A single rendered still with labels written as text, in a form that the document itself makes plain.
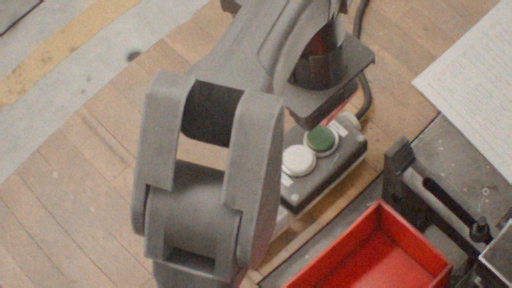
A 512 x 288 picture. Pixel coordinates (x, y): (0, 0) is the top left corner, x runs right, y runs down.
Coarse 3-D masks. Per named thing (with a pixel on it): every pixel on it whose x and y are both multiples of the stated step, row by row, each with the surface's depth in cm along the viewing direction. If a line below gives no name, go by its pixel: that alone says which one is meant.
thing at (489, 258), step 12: (504, 228) 104; (504, 240) 103; (492, 252) 102; (504, 252) 102; (480, 264) 103; (492, 264) 102; (504, 264) 101; (480, 276) 105; (492, 276) 102; (504, 276) 101
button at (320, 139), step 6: (318, 126) 123; (312, 132) 123; (318, 132) 123; (324, 132) 123; (330, 132) 122; (306, 138) 122; (312, 138) 122; (318, 138) 122; (324, 138) 122; (330, 138) 122; (312, 144) 122; (318, 144) 122; (324, 144) 122; (330, 144) 122; (312, 150) 122; (318, 150) 122; (324, 150) 122
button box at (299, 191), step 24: (360, 0) 135; (360, 24) 133; (336, 120) 124; (288, 144) 123; (336, 144) 122; (360, 144) 122; (312, 168) 121; (336, 168) 121; (288, 192) 120; (312, 192) 120
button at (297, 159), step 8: (288, 152) 122; (296, 152) 122; (304, 152) 122; (288, 160) 121; (296, 160) 121; (304, 160) 121; (312, 160) 121; (288, 168) 121; (296, 168) 121; (304, 168) 121
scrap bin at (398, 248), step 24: (360, 216) 115; (384, 216) 117; (336, 240) 114; (360, 240) 118; (384, 240) 119; (408, 240) 115; (312, 264) 113; (336, 264) 118; (360, 264) 118; (384, 264) 118; (408, 264) 117; (432, 264) 114
